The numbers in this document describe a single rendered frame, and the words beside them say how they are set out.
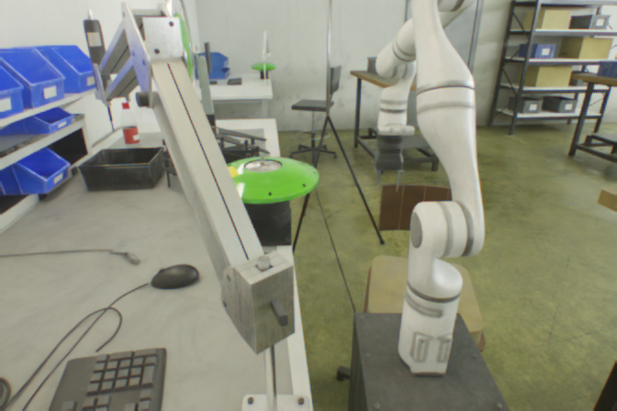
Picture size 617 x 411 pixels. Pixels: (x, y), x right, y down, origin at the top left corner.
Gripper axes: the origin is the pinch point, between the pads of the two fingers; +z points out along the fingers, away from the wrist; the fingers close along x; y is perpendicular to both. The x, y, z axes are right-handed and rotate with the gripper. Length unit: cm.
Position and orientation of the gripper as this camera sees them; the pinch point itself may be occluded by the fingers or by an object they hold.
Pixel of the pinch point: (387, 191)
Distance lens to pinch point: 106.0
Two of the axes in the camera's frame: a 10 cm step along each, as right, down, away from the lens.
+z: 0.0, 9.3, 3.8
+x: -10.0, 0.0, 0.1
